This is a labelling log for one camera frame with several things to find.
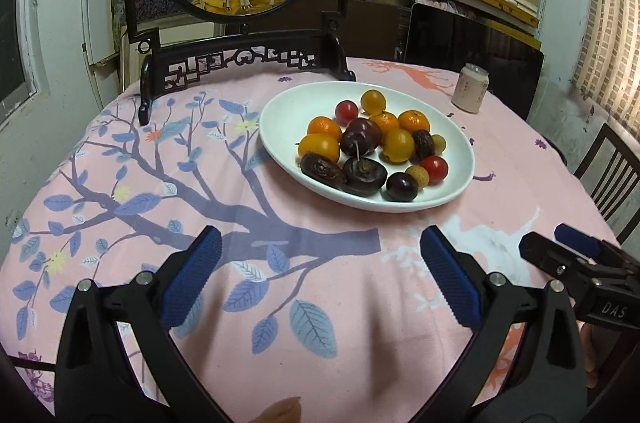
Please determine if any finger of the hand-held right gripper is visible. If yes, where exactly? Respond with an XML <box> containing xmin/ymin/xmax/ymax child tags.
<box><xmin>518</xmin><ymin>231</ymin><xmax>603</xmax><ymax>278</ymax></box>
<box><xmin>554</xmin><ymin>224</ymin><xmax>632</xmax><ymax>263</ymax></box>

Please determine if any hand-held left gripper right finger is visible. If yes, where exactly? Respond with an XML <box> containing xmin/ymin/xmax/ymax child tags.
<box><xmin>420</xmin><ymin>225</ymin><xmax>588</xmax><ymax>423</ymax></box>

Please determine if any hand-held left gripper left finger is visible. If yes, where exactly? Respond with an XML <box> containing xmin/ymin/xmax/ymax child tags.
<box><xmin>55</xmin><ymin>225</ymin><xmax>223</xmax><ymax>423</ymax></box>

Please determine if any small dark purple plum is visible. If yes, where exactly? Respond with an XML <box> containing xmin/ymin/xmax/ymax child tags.
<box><xmin>385</xmin><ymin>172</ymin><xmax>419</xmax><ymax>203</ymax></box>

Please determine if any red cherry tomato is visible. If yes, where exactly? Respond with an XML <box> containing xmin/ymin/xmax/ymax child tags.
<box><xmin>334</xmin><ymin>100</ymin><xmax>359</xmax><ymax>126</ymax></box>
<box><xmin>419</xmin><ymin>155</ymin><xmax>449</xmax><ymax>185</ymax></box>

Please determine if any dark water chestnut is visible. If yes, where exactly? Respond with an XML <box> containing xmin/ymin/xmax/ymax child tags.
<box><xmin>343</xmin><ymin>156</ymin><xmax>389</xmax><ymax>197</ymax></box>
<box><xmin>300</xmin><ymin>153</ymin><xmax>347</xmax><ymax>190</ymax></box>

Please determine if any brown date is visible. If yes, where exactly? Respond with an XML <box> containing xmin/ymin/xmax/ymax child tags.
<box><xmin>412</xmin><ymin>130</ymin><xmax>436</xmax><ymax>160</ymax></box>

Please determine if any large yellow tomato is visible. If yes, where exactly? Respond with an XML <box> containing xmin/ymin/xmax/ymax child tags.
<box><xmin>382</xmin><ymin>128</ymin><xmax>416</xmax><ymax>164</ymax></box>

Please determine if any dark red plum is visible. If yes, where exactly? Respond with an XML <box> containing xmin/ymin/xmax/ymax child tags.
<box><xmin>340</xmin><ymin>117</ymin><xmax>383</xmax><ymax>156</ymax></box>

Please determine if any white oval plate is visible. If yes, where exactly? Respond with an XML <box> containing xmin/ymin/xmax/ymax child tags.
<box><xmin>259</xmin><ymin>80</ymin><xmax>476</xmax><ymax>213</ymax></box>

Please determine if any person's right hand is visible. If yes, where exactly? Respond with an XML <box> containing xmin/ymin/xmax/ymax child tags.
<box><xmin>580</xmin><ymin>323</ymin><xmax>601</xmax><ymax>390</ymax></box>

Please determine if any person's left hand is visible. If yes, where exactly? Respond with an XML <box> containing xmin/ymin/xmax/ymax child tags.
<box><xmin>254</xmin><ymin>397</ymin><xmax>303</xmax><ymax>423</ymax></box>

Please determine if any dark wooden chair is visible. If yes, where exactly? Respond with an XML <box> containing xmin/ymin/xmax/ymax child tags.
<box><xmin>574</xmin><ymin>123</ymin><xmax>640</xmax><ymax>244</ymax></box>

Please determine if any small beige canister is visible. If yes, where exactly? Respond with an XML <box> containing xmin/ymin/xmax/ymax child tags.
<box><xmin>451</xmin><ymin>63</ymin><xmax>489</xmax><ymax>112</ymax></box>

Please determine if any small orange-yellow tomato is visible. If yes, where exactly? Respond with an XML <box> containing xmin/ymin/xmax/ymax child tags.
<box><xmin>360</xmin><ymin>89</ymin><xmax>387</xmax><ymax>114</ymax></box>

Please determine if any black chair back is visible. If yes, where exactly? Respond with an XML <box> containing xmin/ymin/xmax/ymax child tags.
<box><xmin>404</xmin><ymin>0</ymin><xmax>545</xmax><ymax>120</ymax></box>

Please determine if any brown cardboard box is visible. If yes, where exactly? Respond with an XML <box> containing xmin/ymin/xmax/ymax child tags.
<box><xmin>310</xmin><ymin>0</ymin><xmax>413</xmax><ymax>60</ymax></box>

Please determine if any pink bundled cloth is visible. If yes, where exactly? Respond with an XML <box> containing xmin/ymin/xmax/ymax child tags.
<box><xmin>425</xmin><ymin>0</ymin><xmax>468</xmax><ymax>15</ymax></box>

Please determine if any white framed window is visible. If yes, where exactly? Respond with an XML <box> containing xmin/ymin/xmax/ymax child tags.
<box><xmin>0</xmin><ymin>0</ymin><xmax>41</xmax><ymax>124</ymax></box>

